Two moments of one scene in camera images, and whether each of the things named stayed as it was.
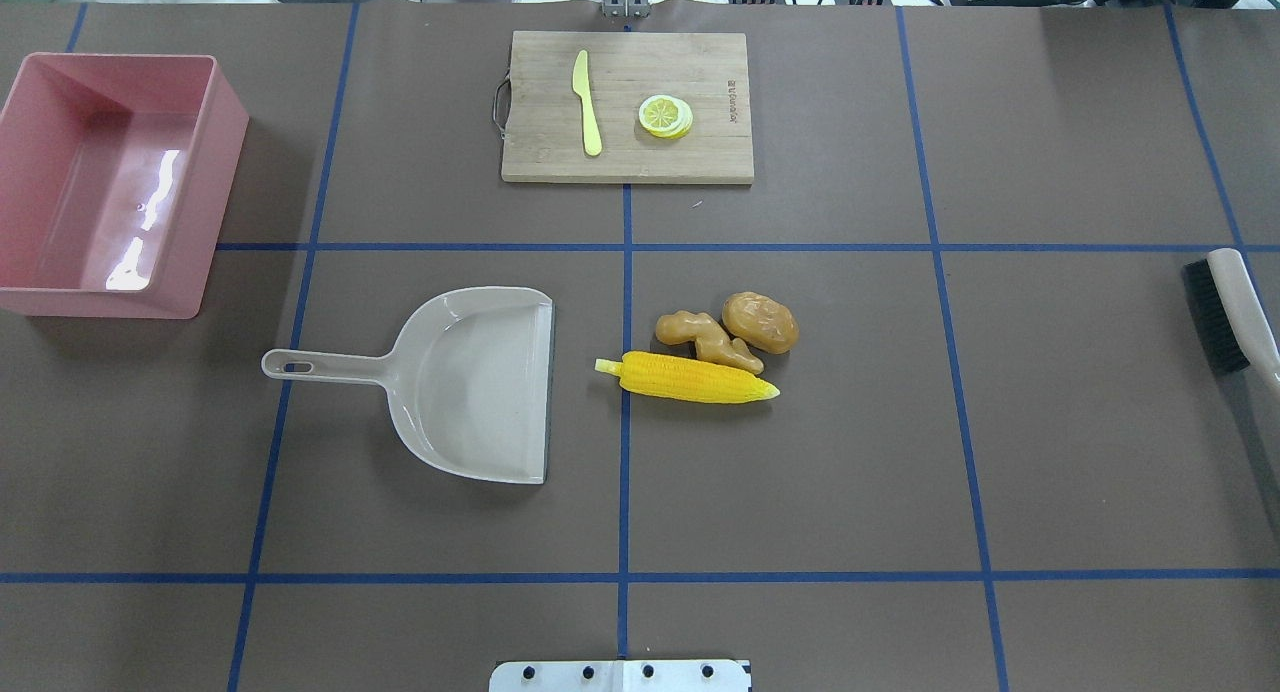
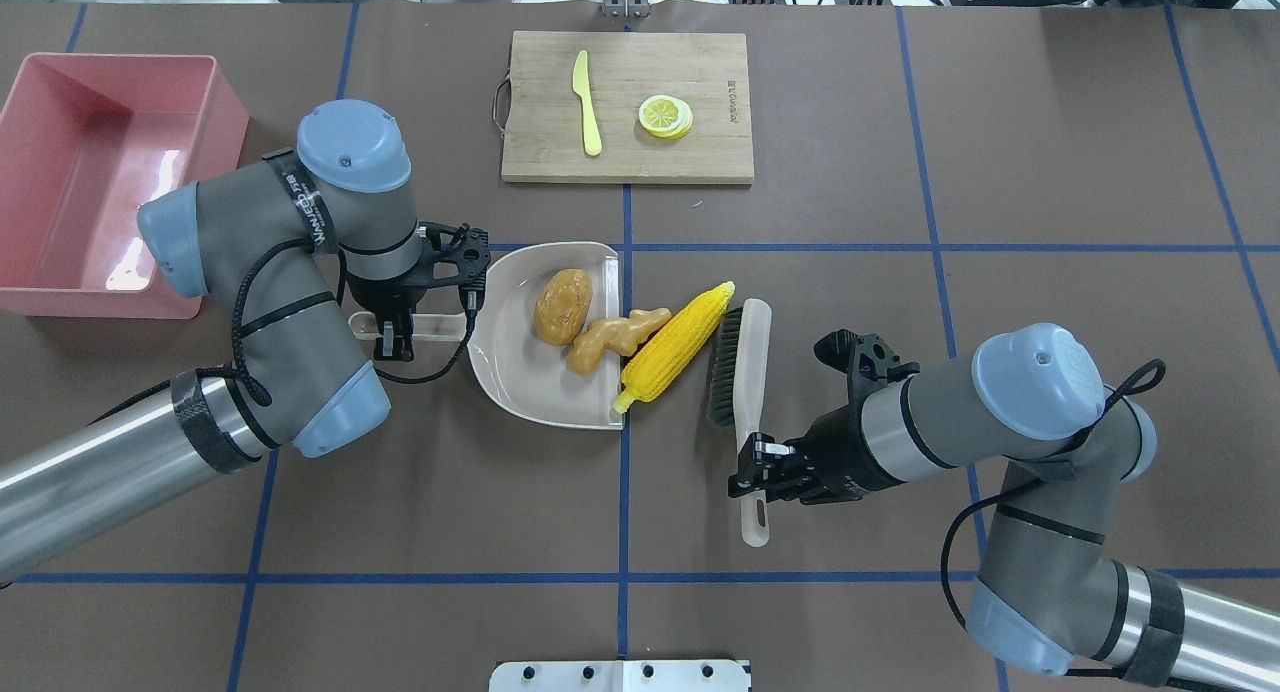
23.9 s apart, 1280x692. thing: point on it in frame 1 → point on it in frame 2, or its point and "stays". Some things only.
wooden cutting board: x=626 y=107 stays
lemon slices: x=665 y=116 stays
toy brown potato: x=760 y=321 → x=562 y=306
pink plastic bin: x=116 y=173 stays
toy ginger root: x=710 y=341 → x=619 y=335
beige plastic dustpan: x=468 y=382 → x=527 y=372
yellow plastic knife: x=581 y=87 stays
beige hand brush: x=1231 y=319 → x=736 y=377
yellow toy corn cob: x=685 y=380 → x=662 y=364
